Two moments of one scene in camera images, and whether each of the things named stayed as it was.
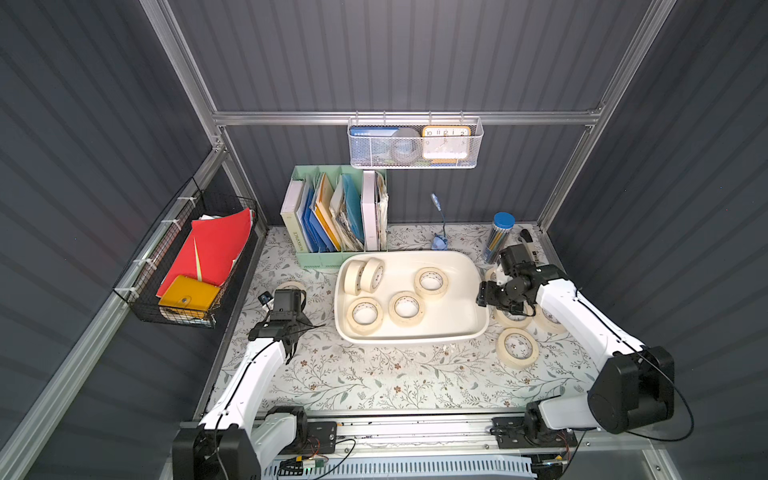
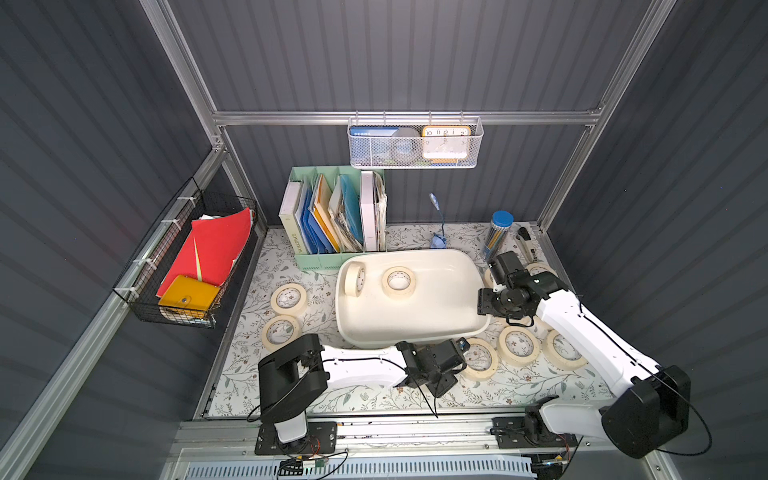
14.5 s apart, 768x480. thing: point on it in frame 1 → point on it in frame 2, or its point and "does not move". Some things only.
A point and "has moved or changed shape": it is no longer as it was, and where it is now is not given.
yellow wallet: (188, 293) does not move
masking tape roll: (431, 282) → (398, 282)
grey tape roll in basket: (406, 145) does not move
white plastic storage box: (408, 297) does not move
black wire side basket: (178, 274) does not move
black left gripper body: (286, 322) → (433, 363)
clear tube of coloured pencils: (503, 223) does not move
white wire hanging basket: (415, 143) does not move
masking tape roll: (543, 321) has moved or changed shape
